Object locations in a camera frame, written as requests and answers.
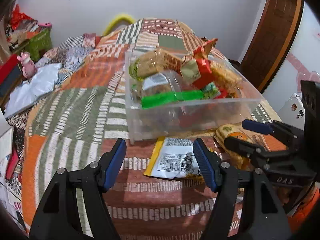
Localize clear bag green seal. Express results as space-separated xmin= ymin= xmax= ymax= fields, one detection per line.
xmin=131 ymin=70 xmax=203 ymax=109

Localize clear plastic storage bin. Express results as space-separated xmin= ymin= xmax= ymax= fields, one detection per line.
xmin=125 ymin=48 xmax=263 ymax=142

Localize egg roll pack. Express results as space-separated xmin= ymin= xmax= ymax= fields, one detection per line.
xmin=214 ymin=124 xmax=253 ymax=171

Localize red flat box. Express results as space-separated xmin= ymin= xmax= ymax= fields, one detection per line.
xmin=1 ymin=54 xmax=22 ymax=85

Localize green storage box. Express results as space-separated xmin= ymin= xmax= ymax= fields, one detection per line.
xmin=24 ymin=28 xmax=53 ymax=62

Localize red wrapped snack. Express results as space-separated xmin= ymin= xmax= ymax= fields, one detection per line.
xmin=193 ymin=38 xmax=217 ymax=89

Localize clear bag orange crackers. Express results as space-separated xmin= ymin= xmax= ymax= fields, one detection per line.
xmin=210 ymin=60 xmax=242 ymax=98

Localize sponge cake loaf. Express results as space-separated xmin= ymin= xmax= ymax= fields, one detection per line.
xmin=129 ymin=48 xmax=182 ymax=81

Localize patchwork striped blanket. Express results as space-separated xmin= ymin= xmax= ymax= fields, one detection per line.
xmin=9 ymin=18 xmax=216 ymax=239

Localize green peas snack bag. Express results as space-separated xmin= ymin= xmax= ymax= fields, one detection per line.
xmin=201 ymin=82 xmax=221 ymax=99

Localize yellow white snack packet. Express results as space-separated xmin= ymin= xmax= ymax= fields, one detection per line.
xmin=144 ymin=137 xmax=202 ymax=180

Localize brown wooden door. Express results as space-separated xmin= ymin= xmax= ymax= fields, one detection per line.
xmin=240 ymin=0 xmax=304 ymax=93

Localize pink plush toy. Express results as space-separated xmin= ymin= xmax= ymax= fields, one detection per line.
xmin=17 ymin=52 xmax=37 ymax=80

